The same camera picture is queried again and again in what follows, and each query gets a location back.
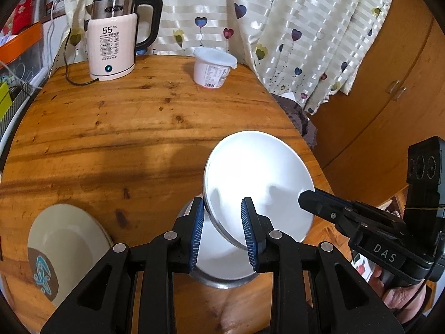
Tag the wooden cabinet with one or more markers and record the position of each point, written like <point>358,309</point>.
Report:
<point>382,111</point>

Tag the red printed bag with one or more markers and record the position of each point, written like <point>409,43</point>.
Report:
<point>24,10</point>

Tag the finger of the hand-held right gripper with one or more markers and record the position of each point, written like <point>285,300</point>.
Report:
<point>333,198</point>
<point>313,200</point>

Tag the heart print curtain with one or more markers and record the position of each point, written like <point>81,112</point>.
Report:
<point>278,24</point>

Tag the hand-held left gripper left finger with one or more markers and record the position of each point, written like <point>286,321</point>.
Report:
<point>196,236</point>

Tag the white plastic tub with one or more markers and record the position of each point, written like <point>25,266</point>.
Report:
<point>212,73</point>

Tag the black white striped box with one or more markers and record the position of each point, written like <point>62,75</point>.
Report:
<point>17,109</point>

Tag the lime green box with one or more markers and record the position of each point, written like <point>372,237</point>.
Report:
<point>3,101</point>

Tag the white round plate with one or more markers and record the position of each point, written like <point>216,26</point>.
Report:
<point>260,181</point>

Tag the dark patterned cloth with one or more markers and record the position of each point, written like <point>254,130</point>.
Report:
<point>299,121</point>

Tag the person's right hand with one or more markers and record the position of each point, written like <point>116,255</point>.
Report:
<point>393,295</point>

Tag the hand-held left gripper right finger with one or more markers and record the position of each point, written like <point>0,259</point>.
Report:
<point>248,236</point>

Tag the beige bowl with blue pattern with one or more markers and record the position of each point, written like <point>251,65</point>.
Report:
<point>62,236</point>

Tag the printed paper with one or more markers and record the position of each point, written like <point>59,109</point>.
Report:
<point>361,268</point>

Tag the white electric kettle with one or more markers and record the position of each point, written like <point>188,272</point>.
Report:
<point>111,41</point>

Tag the clear storage box orange lid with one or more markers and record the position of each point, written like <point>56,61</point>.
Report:
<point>21,41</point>

